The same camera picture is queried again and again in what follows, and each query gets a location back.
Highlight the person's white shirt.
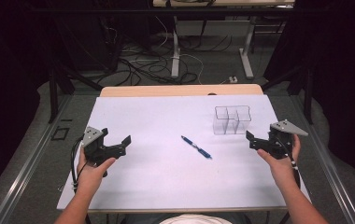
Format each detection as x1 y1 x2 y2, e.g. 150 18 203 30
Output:
159 213 234 224

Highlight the white floor cable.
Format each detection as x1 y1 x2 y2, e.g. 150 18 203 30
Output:
152 15 206 86

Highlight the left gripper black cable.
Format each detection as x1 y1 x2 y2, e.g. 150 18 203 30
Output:
69 135 89 194

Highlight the white-legged desk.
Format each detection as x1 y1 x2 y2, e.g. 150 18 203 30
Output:
152 0 296 80

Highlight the black metal stand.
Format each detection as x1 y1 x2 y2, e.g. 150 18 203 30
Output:
261 62 316 126
48 60 105 124

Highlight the tangle of black floor cables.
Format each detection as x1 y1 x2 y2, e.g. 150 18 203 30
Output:
102 18 234 87

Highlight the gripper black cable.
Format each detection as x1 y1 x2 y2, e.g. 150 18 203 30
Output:
69 135 89 194
276 140 302 189

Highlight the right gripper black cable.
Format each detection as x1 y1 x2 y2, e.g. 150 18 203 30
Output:
276 140 302 189

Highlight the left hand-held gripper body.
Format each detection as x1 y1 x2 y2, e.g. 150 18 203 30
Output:
81 125 118 168

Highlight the black horizontal bar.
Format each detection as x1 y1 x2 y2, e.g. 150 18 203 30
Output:
31 7 327 17

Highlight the blue pen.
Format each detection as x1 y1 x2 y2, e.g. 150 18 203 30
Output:
180 134 213 161

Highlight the clear plastic organizer box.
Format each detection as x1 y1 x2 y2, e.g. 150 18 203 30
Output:
212 105 253 136

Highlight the wooden table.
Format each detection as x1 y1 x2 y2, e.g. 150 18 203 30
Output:
56 83 311 216

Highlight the aluminium rail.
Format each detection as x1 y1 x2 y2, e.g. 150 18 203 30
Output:
0 94 75 224
290 94 355 224

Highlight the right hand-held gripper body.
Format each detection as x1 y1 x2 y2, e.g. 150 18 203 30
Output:
266 119 309 161

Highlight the person's left hand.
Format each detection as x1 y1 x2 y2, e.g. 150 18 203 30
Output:
76 147 118 196

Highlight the white table mat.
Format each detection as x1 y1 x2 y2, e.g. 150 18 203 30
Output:
56 94 311 211

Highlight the person's right hand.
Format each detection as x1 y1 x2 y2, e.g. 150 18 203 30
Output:
256 133 302 191

